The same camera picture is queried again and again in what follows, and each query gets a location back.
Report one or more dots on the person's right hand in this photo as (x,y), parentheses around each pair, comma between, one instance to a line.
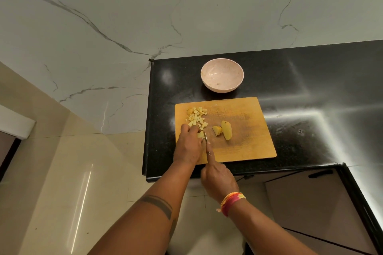
(218,181)

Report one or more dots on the person's right forearm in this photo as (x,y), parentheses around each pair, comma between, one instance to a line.
(269,231)

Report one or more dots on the pink speckled bowl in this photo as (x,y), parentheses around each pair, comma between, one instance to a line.
(222,73)

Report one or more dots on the yellow potato half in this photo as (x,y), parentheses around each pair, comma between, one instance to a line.
(226,130)

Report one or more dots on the pile of diced potato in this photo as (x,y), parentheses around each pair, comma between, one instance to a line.
(197,115)

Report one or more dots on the person's foot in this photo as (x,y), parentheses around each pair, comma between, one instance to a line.
(248,249)

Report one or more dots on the person's left hand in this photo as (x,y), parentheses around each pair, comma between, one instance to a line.
(188,147)

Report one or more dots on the person's left forearm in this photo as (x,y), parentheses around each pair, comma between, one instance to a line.
(146,225)

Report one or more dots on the wooden cutting board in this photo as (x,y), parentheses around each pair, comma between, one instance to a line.
(251,147)

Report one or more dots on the potato slice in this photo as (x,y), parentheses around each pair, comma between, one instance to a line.
(201,135)

